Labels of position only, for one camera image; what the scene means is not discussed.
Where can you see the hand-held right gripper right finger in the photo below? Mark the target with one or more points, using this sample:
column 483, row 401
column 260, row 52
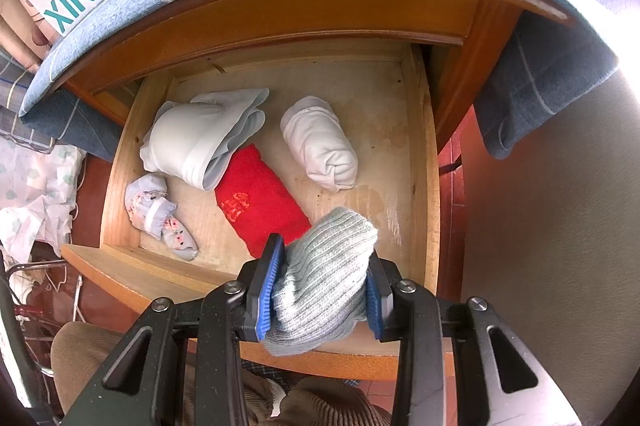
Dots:
column 373, row 312

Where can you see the white floral bedding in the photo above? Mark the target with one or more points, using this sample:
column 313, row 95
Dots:
column 35, row 186

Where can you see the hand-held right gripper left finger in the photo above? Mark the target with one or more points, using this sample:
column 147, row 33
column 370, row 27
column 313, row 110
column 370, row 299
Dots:
column 265, row 296

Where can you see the red cloth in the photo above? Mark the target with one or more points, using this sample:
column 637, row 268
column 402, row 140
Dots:
column 260, row 201

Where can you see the metal chair frame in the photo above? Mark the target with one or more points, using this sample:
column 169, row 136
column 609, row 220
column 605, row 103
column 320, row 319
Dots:
column 35, row 264

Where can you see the white floral patterned socks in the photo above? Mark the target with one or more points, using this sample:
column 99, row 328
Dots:
column 150, row 211

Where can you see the wooden drawer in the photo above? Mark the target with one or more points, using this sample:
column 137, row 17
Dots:
column 350, row 105

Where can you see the white rolled cloth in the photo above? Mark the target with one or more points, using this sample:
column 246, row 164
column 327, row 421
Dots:
column 320, row 145

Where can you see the grey ribbed knit sock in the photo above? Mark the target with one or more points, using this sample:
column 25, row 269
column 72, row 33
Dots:
column 320, row 286

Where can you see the light grey underwear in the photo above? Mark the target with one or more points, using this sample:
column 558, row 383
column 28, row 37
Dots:
column 185, row 145

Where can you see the grey plaid blanket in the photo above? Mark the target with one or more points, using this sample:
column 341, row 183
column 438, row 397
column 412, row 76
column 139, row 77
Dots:
column 15, row 95

